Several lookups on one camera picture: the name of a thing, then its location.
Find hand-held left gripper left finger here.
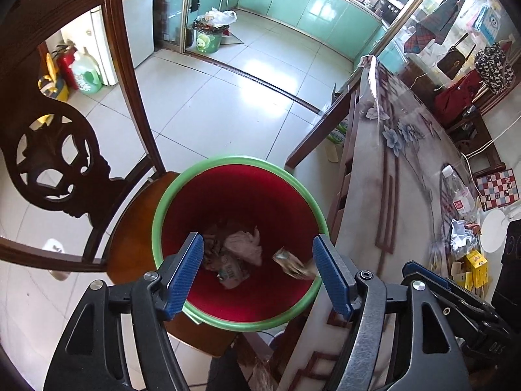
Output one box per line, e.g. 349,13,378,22
43,232,204,391

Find floral tablecloth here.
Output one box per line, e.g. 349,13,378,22
277,55,521,391

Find red bag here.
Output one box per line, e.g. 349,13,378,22
432,69,484,128

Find clear plastic wrapper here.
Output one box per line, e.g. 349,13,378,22
215,261,251,291

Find green kitchen waste bin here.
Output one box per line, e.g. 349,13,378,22
192,16,229,53

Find black white patterned bag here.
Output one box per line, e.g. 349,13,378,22
473,42,517,95

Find yellow cardboard box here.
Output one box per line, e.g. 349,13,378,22
463,250,489,288

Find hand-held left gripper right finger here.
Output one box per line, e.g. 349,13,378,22
311,234,469,391

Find white plastic object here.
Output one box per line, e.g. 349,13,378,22
42,238,69,282

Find white refrigerator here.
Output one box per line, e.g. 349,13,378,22
61,0,156,87

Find white round disc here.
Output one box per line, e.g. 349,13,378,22
480,210,509,253

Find red fire extinguisher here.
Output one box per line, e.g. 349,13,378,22
55,43,80,90

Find green white package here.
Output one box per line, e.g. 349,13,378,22
326,117,347,147

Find white plastic bag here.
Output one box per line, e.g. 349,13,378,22
204,8,237,27

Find silver foil wrapper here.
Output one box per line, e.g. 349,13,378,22
449,218,482,260

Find snack wrapper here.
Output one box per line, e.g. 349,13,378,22
272,248,315,282

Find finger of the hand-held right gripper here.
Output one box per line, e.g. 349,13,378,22
401,260,495,326

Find red bin with green rim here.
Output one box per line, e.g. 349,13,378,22
151,155,330,330

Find clear plastic water bottle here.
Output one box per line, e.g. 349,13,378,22
441,164,478,217

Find yellow toy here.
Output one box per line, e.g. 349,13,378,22
38,53,68,102

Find crumpled brown paper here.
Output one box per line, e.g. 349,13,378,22
201,222,229,271

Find teal kitchen cabinets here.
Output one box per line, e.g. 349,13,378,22
236,0,387,60

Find checkered box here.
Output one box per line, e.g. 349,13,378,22
475,167,519,211

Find plaid garment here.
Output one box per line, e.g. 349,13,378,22
404,0,473,54

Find brown handbag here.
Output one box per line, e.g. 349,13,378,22
437,33,478,79

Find green detergent bottle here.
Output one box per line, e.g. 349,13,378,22
72,48,102,94

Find glass sliding door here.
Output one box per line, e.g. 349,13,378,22
163,0,204,54

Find carved wooden chair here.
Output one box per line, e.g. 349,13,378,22
0,0,237,359

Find crumpled paper tissue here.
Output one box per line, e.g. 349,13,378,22
223,228,263,268

